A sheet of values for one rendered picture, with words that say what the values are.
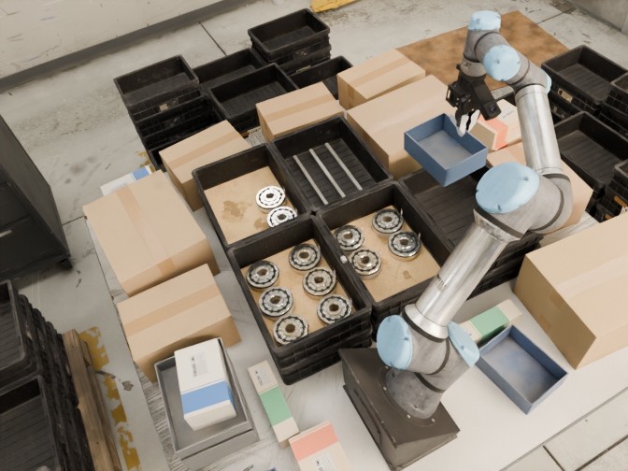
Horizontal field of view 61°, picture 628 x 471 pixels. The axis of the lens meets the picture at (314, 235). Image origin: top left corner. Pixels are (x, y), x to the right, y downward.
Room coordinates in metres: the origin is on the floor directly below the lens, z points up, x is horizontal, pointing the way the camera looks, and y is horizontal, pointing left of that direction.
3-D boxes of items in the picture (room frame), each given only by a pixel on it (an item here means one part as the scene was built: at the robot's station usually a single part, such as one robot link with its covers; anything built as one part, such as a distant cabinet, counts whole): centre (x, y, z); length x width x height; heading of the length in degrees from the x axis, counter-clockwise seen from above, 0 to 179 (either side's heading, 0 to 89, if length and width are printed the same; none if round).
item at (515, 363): (0.60, -0.52, 0.74); 0.20 x 0.15 x 0.07; 29
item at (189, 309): (0.90, 0.46, 0.78); 0.30 x 0.22 x 0.16; 110
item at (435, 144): (1.15, -0.42, 1.10); 0.20 x 0.15 x 0.07; 22
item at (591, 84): (2.19, -1.52, 0.31); 0.40 x 0.30 x 0.34; 21
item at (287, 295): (0.87, 0.14, 0.86); 0.10 x 0.10 x 0.01
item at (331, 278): (0.92, 0.01, 0.86); 0.10 x 0.10 x 0.01
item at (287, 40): (2.85, -0.04, 0.37); 0.40 x 0.30 x 0.45; 111
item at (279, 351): (0.90, 0.07, 0.92); 0.40 x 0.30 x 0.02; 18
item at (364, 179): (1.37, -0.09, 0.87); 0.40 x 0.30 x 0.11; 18
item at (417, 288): (0.99, -0.21, 0.92); 0.40 x 0.30 x 0.02; 18
